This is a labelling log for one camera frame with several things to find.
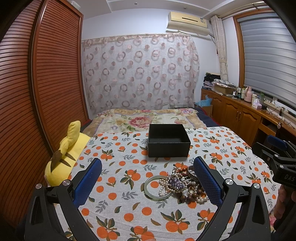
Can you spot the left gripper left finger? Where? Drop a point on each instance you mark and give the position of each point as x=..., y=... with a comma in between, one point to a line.
x=42, y=222

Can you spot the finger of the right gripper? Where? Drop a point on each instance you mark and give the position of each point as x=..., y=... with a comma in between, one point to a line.
x=274, y=141
x=265, y=153

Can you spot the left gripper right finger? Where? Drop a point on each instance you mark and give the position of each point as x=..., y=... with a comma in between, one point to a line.
x=252, y=222

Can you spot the pale jade bangle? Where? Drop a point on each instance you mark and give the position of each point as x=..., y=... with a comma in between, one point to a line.
x=156, y=188

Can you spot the black jewelry box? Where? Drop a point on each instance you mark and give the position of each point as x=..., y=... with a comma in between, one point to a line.
x=168, y=141

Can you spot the right hand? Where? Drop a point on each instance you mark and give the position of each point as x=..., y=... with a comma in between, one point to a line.
x=284, y=196

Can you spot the wooden sideboard cabinet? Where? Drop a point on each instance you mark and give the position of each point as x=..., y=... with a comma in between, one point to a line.
x=252, y=125

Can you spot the orange print tablecloth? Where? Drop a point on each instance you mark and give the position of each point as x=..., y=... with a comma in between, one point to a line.
x=141, y=198

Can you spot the pink tissue box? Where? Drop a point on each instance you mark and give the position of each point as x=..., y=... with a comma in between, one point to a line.
x=256, y=104

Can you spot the pink kettle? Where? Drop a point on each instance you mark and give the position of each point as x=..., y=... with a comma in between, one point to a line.
x=248, y=94

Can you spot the yellow plush toy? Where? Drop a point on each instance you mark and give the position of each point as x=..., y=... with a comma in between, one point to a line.
x=63, y=160

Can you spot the cardboard box on sideboard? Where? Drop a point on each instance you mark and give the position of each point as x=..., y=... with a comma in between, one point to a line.
x=223, y=90

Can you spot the blue tissue paper bag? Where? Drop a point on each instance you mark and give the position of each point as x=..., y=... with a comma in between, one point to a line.
x=204, y=102

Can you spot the stack of folded clothes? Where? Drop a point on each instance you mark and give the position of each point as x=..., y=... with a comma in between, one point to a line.
x=209, y=78

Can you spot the grey window blind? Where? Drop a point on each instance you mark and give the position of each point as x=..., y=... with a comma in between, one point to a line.
x=269, y=56

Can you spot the tied beige window curtain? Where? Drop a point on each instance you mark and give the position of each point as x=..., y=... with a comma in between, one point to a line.
x=220, y=40

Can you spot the floral bed blanket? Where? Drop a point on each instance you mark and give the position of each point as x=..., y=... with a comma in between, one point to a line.
x=125, y=120

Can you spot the wooden louvered wardrobe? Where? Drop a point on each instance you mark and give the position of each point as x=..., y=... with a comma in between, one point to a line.
x=41, y=93

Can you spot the pink circle lace curtain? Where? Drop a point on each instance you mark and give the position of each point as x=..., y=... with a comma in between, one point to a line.
x=139, y=72

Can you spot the beige wall air conditioner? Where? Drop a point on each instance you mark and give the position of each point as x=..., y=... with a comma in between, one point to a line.
x=187, y=23

